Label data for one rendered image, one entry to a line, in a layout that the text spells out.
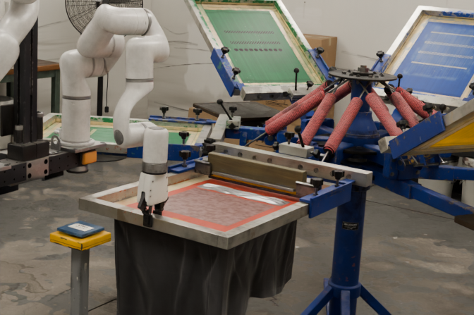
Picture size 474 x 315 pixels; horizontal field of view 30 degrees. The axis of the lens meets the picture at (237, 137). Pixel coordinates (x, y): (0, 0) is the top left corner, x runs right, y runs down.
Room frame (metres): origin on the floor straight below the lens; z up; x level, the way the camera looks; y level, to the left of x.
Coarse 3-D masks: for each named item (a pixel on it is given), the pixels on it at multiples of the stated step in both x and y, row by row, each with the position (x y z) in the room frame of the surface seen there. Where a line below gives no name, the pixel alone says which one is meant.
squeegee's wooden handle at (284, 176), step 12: (216, 156) 3.19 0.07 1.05; (228, 156) 3.16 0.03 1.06; (216, 168) 3.19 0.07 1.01; (228, 168) 3.16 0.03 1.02; (240, 168) 3.13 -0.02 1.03; (252, 168) 3.10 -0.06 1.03; (264, 168) 3.07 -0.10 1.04; (276, 168) 3.05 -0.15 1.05; (288, 168) 3.03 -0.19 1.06; (264, 180) 3.07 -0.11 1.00; (276, 180) 3.04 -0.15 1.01; (288, 180) 3.02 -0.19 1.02; (300, 180) 2.99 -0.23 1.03
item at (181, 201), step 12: (216, 180) 3.20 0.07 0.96; (168, 192) 3.00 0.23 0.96; (180, 192) 3.01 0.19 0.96; (192, 192) 3.02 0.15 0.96; (204, 192) 3.03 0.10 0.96; (216, 192) 3.04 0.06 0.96; (132, 204) 2.83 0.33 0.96; (168, 204) 2.85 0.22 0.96; (180, 204) 2.86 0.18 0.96; (192, 204) 2.87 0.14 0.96; (204, 204) 2.88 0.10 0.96; (168, 216) 2.72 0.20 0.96
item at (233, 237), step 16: (176, 176) 3.13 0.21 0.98; (192, 176) 3.21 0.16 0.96; (112, 192) 2.83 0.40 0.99; (128, 192) 2.90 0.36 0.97; (80, 208) 2.74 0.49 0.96; (96, 208) 2.71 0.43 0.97; (112, 208) 2.67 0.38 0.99; (128, 208) 2.67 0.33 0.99; (288, 208) 2.77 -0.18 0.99; (304, 208) 2.81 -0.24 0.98; (160, 224) 2.57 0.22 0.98; (176, 224) 2.54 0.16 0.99; (192, 224) 2.54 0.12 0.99; (256, 224) 2.58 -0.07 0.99; (272, 224) 2.64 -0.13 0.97; (208, 240) 2.47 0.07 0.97; (224, 240) 2.44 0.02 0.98; (240, 240) 2.49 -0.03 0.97
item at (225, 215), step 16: (256, 192) 3.07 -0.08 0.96; (272, 192) 3.08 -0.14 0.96; (208, 208) 2.84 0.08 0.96; (224, 208) 2.85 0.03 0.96; (240, 208) 2.86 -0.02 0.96; (256, 208) 2.87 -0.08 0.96; (272, 208) 2.88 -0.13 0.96; (208, 224) 2.66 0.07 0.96; (224, 224) 2.67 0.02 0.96; (240, 224) 2.68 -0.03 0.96
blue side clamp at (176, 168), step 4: (192, 160) 3.28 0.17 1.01; (200, 160) 3.32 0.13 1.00; (176, 164) 3.20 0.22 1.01; (180, 164) 3.21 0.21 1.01; (188, 164) 3.24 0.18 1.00; (192, 164) 3.25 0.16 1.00; (168, 168) 3.16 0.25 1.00; (172, 168) 3.16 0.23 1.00; (176, 168) 3.17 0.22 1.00; (180, 168) 3.17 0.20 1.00; (184, 168) 3.17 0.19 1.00; (188, 168) 3.19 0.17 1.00; (192, 168) 3.21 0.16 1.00; (168, 172) 3.16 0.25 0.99; (176, 172) 3.14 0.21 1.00; (180, 172) 3.14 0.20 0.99
